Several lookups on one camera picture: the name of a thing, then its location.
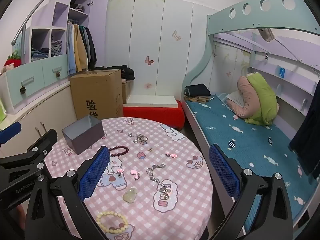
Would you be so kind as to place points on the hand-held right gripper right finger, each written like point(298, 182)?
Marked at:
point(223, 172)

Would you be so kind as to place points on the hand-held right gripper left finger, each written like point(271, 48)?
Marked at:
point(96, 173)

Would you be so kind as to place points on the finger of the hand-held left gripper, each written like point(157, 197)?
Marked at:
point(10, 132)
point(37, 146)

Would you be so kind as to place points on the small pink charm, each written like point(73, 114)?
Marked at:
point(120, 172)

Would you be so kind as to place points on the grey metal box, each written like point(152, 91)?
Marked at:
point(75, 140)

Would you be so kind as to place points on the pink hair clip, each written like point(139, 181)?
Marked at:
point(134, 172)

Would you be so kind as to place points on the pale jade pendant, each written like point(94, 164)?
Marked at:
point(130, 196)

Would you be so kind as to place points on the green bag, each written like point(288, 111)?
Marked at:
point(2, 111)

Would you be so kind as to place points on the beige cabinet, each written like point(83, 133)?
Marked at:
point(32, 115)

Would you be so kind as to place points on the blue printed mattress sheet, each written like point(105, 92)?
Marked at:
point(225, 135)

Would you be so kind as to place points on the light green drawer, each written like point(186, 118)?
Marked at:
point(22, 75)
point(53, 65)

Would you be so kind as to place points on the pink checked tablecloth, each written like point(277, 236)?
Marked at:
point(175, 205)

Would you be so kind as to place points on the pink plush toy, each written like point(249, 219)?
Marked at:
point(6, 69)

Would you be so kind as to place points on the red strawberry plush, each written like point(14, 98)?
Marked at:
point(13, 60)

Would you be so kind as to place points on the white pillow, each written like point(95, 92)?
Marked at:
point(235, 100)

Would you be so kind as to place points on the tan folded cloth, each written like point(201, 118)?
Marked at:
point(197, 99)

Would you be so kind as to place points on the red ottoman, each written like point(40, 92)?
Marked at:
point(150, 117)

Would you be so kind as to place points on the pink quilt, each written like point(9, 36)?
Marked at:
point(246, 97)

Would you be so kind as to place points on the large cardboard box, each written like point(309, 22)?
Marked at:
point(97, 92)

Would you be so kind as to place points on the folded dark clothes stack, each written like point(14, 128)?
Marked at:
point(40, 54)

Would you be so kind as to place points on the green quilt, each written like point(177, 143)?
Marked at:
point(265, 100)

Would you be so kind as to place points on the small cardboard box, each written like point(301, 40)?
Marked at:
point(125, 92)

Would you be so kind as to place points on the white board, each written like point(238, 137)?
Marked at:
point(150, 101)

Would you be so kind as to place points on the dark hanging garment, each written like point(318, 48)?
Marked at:
point(307, 135)

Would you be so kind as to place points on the folded jeans stack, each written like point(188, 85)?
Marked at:
point(56, 48)

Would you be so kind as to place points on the light blue hanging shirt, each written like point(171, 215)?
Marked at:
point(71, 52)

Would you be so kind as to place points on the yellow hanging jacket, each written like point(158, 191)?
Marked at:
point(80, 52)

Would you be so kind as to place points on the black clothes pile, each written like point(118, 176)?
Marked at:
point(127, 73)

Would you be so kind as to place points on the dark hanging coats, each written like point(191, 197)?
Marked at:
point(90, 47)

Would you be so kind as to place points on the small blue box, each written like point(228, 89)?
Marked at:
point(281, 72)

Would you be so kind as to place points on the pink butterfly sticker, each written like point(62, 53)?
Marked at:
point(149, 60)

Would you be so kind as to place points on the purple shelf unit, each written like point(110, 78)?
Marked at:
point(97, 30)

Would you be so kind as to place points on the grey clothes on shelf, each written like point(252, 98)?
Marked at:
point(77, 6)

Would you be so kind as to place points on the grey hanging pouch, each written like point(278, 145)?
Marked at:
point(267, 35)

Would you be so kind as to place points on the beige butterfly sticker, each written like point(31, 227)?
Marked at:
point(177, 35)

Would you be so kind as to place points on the white wardrobe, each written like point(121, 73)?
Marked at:
point(150, 30)

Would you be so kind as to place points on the light green bunk bed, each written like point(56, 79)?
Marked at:
point(250, 17)

